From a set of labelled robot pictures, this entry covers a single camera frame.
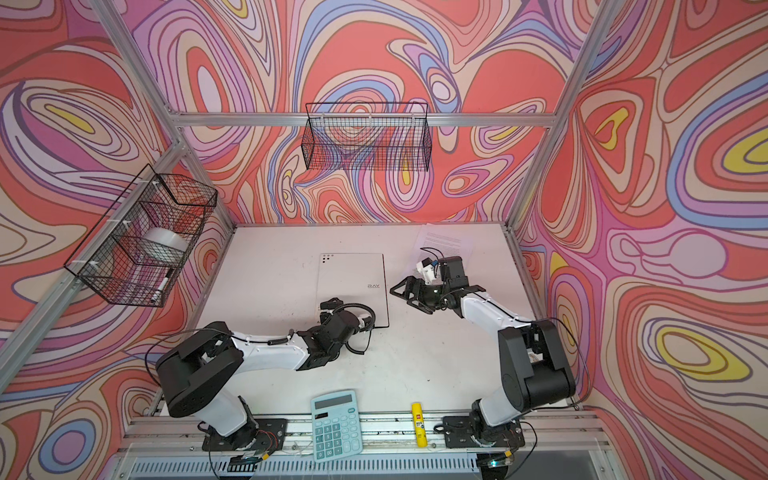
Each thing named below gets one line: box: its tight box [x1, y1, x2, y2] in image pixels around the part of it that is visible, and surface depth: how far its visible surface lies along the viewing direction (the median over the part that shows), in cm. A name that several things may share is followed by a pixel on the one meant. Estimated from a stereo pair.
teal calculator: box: [310, 390, 363, 463], surface depth 75 cm
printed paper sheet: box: [414, 223, 474, 276], surface depth 118 cm
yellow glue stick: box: [411, 402, 428, 448], surface depth 75 cm
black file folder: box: [318, 253, 390, 328], surface depth 107 cm
